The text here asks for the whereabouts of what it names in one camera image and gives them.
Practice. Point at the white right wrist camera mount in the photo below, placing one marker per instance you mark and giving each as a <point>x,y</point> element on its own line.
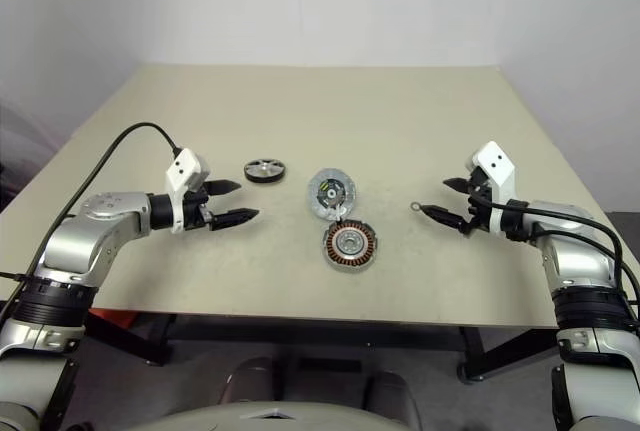
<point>497,163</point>

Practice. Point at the red object under table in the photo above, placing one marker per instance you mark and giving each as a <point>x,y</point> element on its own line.
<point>117,322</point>

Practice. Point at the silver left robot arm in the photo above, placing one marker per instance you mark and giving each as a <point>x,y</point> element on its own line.
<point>75,246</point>

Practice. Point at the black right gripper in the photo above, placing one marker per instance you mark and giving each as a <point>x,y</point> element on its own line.
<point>480,206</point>

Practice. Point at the black table frame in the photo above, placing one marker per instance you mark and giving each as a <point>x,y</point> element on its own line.
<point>145,341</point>

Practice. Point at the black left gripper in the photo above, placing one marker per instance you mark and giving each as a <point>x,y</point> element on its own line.
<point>195,213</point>

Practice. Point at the grey robot torso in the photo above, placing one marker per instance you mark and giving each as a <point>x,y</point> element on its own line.
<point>300,418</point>

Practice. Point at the black ring wheel part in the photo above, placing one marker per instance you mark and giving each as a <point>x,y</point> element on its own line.
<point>265,170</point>

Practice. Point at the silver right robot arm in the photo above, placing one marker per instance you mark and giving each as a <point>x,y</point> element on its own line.
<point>580,256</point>

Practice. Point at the dark rounded shape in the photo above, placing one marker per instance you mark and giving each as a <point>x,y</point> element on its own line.
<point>395,396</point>
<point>250,381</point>

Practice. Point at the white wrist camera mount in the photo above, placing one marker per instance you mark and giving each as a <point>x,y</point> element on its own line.
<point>497,163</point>
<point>182,173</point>

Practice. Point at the motor stator with copper windings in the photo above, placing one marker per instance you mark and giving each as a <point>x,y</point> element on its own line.
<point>352,243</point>

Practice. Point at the silver motor cover with circuit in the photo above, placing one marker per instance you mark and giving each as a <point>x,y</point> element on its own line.
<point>330,193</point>

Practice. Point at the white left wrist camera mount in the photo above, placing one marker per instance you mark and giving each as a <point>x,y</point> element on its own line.
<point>182,173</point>

